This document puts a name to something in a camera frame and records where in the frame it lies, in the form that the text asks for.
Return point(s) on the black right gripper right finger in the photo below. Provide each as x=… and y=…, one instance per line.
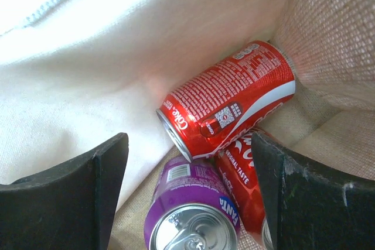
x=310, y=205

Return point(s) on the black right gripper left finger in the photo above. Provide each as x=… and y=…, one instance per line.
x=68, y=206

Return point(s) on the red cola can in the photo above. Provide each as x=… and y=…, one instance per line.
x=236, y=167
x=222, y=103

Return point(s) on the purple soda can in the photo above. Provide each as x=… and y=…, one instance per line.
x=191, y=209

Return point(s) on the brown canvas tote bag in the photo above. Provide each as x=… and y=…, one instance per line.
x=95, y=68

